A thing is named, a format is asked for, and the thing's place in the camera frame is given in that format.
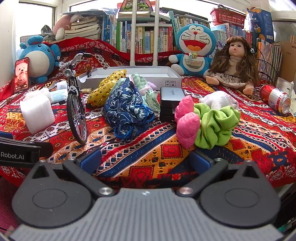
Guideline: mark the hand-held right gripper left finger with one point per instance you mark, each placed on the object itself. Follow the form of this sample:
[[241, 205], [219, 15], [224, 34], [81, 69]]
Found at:
[[91, 160]]

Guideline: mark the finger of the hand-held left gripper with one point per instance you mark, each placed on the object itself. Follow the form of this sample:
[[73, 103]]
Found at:
[[45, 148]]

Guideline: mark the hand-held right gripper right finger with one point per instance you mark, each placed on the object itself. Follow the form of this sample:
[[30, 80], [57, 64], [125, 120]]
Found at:
[[200, 160]]

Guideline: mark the white foam block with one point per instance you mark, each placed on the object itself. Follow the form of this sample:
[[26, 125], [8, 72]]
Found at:
[[37, 114]]

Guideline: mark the blue face mask packet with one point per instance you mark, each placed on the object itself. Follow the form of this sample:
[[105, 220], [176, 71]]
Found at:
[[59, 96]]

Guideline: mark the white fluffy plush toy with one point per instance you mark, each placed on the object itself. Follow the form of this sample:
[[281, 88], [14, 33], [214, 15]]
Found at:
[[37, 94]]

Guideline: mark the blue floral cloth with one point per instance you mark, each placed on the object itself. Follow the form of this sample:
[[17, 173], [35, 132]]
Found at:
[[126, 109]]

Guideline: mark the white paper origami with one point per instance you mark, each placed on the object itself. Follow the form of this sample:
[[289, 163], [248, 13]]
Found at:
[[61, 85]]

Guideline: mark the small beige sachet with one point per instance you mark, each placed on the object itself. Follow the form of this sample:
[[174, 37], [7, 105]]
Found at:
[[85, 90]]

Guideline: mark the yellow sequin pouch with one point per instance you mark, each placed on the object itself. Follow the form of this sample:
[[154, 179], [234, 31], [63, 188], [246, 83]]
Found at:
[[105, 89]]

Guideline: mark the green checkered cloth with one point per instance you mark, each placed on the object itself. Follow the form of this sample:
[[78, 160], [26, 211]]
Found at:
[[151, 98]]

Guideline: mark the small purple plush toy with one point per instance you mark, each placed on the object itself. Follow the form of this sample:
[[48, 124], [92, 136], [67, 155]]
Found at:
[[151, 85]]

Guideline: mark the white cardboard box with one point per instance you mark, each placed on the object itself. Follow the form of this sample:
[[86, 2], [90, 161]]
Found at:
[[150, 75]]

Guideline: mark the metal model bicycle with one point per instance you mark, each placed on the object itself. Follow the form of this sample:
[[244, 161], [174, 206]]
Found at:
[[75, 111]]

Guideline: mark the red patterned woven blanket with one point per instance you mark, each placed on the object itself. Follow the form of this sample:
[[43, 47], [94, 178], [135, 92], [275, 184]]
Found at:
[[143, 160]]

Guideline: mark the black power charger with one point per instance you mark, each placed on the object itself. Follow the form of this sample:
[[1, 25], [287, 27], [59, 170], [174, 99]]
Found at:
[[171, 102]]

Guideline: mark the smartphone with red screen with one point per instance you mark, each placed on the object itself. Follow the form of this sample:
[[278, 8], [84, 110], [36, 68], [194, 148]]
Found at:
[[21, 75]]

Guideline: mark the black binder clip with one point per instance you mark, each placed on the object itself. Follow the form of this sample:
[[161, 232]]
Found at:
[[89, 72]]

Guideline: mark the round blue plush toy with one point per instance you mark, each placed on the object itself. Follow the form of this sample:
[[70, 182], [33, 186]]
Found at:
[[38, 60]]

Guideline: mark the red soda can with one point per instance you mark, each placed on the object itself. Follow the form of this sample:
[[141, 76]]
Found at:
[[274, 97]]

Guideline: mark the brown haired doll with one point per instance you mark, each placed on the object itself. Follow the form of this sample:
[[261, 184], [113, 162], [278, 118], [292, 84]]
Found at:
[[233, 67]]

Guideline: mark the blue cat plush toy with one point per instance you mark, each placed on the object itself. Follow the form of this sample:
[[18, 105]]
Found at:
[[195, 48]]

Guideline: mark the grey cloth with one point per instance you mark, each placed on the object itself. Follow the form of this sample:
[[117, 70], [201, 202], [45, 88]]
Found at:
[[48, 33]]

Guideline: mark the row of thin booklets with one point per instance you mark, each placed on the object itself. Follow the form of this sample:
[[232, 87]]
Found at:
[[271, 60]]

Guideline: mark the pink white plush toy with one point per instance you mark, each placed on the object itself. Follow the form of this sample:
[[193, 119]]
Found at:
[[62, 26]]

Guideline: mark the stack of lying books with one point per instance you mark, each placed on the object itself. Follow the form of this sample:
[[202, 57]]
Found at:
[[83, 29]]

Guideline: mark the white pipe rack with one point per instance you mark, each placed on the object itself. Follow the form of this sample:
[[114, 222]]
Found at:
[[133, 41]]

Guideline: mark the row of upright books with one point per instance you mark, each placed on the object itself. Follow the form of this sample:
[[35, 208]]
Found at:
[[148, 39]]

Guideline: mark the brown cardboard box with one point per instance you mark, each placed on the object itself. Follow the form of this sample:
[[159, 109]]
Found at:
[[288, 60]]

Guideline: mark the red plastic basket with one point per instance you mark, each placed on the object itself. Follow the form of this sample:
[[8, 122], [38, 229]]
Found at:
[[227, 17]]

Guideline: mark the blue printed box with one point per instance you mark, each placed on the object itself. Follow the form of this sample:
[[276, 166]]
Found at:
[[260, 23]]

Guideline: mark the colourful paper house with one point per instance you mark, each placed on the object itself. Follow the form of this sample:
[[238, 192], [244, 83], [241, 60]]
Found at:
[[136, 7]]

